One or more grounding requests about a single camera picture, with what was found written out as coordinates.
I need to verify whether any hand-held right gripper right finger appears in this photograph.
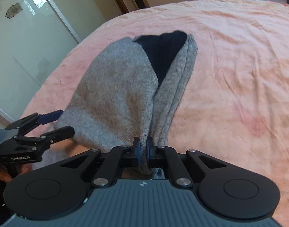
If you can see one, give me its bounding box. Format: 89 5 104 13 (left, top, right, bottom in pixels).
146 137 229 190

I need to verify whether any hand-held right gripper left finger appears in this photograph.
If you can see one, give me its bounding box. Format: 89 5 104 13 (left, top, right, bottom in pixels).
56 137 141 189

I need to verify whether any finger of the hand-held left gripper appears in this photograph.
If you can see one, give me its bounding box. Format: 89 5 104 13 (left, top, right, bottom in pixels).
5 109 64 136
14 125 75 148

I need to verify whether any person's left hand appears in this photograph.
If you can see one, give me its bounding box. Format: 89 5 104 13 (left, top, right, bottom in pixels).
0 164 13 183

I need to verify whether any floral frosted glass wardrobe door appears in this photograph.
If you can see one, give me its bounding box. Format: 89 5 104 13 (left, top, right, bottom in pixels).
0 0 123 128

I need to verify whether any pink blanket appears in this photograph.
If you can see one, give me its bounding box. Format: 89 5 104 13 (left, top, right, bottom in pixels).
20 0 289 227

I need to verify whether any grey and navy sweater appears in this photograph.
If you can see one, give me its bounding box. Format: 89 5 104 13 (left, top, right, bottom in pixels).
44 30 198 180

